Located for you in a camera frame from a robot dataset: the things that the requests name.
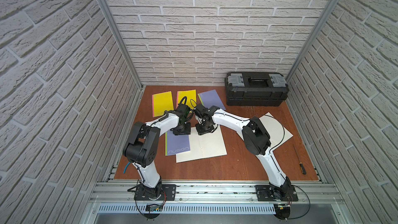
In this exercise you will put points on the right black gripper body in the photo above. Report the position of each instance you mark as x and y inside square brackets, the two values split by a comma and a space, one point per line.
[202, 128]

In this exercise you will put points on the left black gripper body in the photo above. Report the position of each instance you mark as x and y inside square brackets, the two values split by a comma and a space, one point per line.
[182, 129]

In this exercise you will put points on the notebook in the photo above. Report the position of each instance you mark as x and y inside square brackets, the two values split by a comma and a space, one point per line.
[175, 144]
[162, 102]
[203, 146]
[278, 133]
[211, 98]
[191, 98]

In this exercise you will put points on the black plastic toolbox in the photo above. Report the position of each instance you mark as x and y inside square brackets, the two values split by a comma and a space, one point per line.
[255, 89]

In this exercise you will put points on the black screwdriver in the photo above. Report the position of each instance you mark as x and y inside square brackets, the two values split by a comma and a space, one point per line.
[303, 170]

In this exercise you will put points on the white ventilation grille strip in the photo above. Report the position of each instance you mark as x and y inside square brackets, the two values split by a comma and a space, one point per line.
[188, 208]

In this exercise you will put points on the blue handled pliers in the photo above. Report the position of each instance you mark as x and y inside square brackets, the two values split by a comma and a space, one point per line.
[126, 167]

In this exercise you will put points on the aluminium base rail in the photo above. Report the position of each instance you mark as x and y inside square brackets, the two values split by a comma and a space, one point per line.
[217, 191]

